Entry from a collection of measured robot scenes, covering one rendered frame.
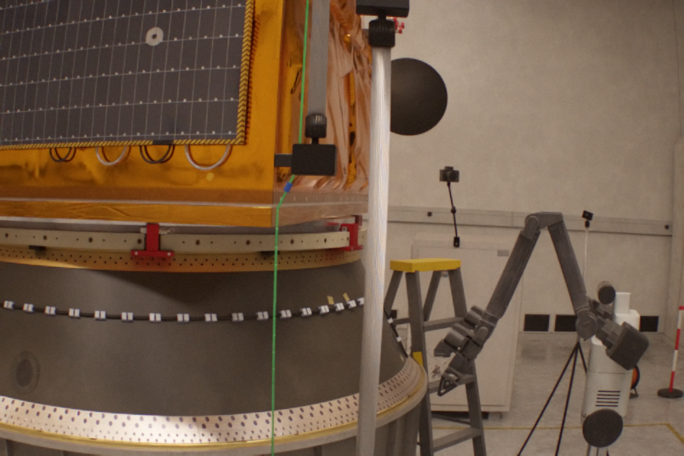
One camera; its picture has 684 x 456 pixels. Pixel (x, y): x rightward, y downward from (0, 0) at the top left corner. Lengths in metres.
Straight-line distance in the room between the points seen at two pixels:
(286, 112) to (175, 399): 0.80
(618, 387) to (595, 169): 7.77
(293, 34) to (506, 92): 8.33
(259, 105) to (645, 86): 9.05
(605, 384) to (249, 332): 1.23
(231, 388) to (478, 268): 4.12
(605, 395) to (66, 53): 2.05
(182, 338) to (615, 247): 8.66
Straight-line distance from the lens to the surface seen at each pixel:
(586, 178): 10.15
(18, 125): 2.04
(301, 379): 2.17
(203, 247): 2.10
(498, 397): 6.18
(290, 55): 1.83
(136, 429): 1.97
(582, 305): 2.36
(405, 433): 2.66
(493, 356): 6.09
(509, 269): 2.36
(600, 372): 2.55
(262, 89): 1.79
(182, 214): 1.84
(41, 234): 2.15
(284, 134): 1.80
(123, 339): 2.04
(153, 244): 2.06
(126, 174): 1.90
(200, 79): 1.80
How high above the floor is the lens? 1.84
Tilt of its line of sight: 3 degrees down
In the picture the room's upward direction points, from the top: 2 degrees clockwise
